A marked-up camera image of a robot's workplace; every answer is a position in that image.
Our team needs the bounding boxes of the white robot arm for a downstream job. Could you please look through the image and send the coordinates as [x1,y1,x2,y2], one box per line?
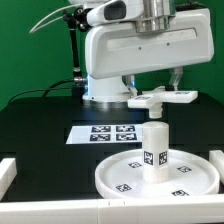
[69,0,214,104]

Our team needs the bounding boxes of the white round table top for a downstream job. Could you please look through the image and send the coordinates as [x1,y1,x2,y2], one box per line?
[95,149,220,199]

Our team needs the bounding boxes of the white cable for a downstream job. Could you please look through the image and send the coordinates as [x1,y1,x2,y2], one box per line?
[29,4,81,34]

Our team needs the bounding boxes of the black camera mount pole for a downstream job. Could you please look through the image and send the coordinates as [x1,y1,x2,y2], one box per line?
[63,7,95,98]

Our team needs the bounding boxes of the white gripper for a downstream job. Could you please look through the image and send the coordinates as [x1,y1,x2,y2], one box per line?
[85,8,214,97]

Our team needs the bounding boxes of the black cable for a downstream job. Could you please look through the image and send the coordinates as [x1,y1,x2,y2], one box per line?
[7,78,88,105]

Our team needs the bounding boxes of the white left fence block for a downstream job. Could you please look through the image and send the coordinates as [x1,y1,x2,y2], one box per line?
[0,158,17,201]

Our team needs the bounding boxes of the white front fence rail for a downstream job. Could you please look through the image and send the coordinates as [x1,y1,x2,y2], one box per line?
[0,194,224,224]

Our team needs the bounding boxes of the white marker sheet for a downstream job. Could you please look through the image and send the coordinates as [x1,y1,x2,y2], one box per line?
[66,124,142,144]

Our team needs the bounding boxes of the white cross-shaped table base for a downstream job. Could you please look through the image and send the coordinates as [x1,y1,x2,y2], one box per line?
[128,87,198,119]

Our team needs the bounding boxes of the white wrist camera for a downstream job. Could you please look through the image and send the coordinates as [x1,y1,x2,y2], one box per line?
[87,0,143,26]

